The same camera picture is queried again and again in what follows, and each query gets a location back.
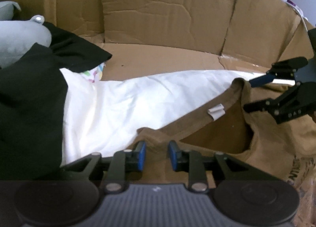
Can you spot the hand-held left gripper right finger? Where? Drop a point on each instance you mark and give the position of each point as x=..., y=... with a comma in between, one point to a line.
x=172, y=156

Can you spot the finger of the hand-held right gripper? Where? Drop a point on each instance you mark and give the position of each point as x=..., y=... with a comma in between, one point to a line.
x=261, y=80
x=286, y=108

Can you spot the brown printed t-shirt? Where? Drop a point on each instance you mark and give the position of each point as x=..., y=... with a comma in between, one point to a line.
x=266, y=143

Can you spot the purple white detergent pouch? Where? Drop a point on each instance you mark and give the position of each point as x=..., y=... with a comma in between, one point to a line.
x=293, y=7

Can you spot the flattened cardboard sheet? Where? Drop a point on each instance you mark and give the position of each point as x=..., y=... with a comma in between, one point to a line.
x=167, y=19

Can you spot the white multicolour patterned cloth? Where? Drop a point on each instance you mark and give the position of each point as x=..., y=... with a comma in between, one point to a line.
x=95, y=74

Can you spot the cream bear printed bedsheet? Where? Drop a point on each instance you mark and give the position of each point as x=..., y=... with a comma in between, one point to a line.
x=138, y=103

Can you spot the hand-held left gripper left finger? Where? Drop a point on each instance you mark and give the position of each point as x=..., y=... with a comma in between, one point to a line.
x=141, y=155

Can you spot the black garment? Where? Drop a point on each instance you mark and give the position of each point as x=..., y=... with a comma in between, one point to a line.
x=29, y=98

